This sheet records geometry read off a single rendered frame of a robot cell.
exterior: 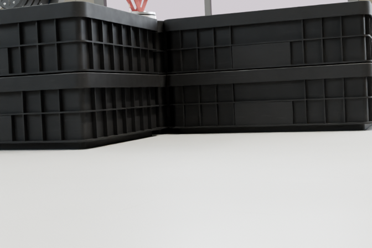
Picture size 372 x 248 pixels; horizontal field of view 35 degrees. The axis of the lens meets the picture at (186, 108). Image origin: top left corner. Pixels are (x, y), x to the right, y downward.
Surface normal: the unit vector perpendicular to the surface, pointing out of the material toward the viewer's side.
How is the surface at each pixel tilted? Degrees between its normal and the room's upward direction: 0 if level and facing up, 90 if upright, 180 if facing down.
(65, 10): 90
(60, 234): 0
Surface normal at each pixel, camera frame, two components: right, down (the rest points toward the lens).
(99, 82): 0.93, -0.04
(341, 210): -0.04, -1.00
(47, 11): -0.37, 0.04
